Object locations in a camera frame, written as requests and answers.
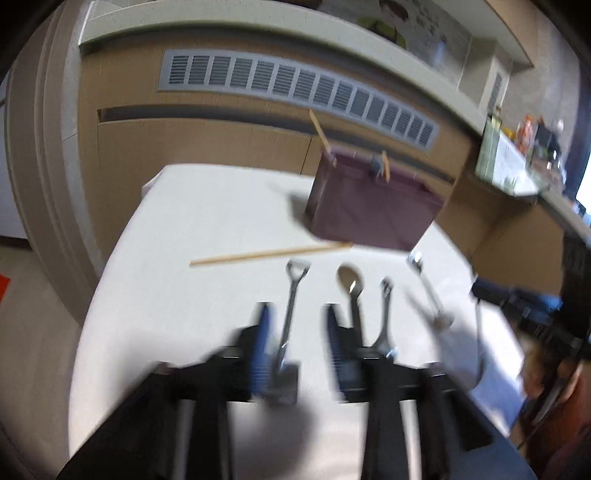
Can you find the thin wooden chopstick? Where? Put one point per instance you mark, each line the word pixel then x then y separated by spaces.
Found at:
pixel 329 247

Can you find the maroon plastic utensil bin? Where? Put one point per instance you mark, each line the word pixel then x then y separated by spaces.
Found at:
pixel 347 205

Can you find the slotted-handle metal utensil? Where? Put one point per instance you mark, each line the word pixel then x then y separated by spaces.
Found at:
pixel 383 345

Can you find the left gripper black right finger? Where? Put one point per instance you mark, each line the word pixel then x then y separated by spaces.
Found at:
pixel 343 345

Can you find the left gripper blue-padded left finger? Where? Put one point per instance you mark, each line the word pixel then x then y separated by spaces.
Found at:
pixel 260 357

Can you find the grey window sill ledge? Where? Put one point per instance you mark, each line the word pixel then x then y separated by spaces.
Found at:
pixel 288 26

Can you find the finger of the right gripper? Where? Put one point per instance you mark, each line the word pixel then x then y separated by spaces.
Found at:
pixel 514 298

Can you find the brown metal spoon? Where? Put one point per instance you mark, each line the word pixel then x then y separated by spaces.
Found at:
pixel 351 281

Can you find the grey-tipped wooden spoon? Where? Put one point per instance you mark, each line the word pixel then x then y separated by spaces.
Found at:
pixel 380 167

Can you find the grey ventilation grille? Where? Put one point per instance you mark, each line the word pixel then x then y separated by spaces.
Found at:
pixel 295 83

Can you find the green-white paper calendar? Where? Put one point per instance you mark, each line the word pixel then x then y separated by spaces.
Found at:
pixel 501 165

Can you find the long wooden chopstick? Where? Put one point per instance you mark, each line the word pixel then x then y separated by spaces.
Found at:
pixel 326 146

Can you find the white ball-end metal utensil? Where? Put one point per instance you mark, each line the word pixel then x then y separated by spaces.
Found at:
pixel 443 319

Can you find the shovel-handle metal utensil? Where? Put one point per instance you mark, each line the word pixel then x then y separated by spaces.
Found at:
pixel 283 387

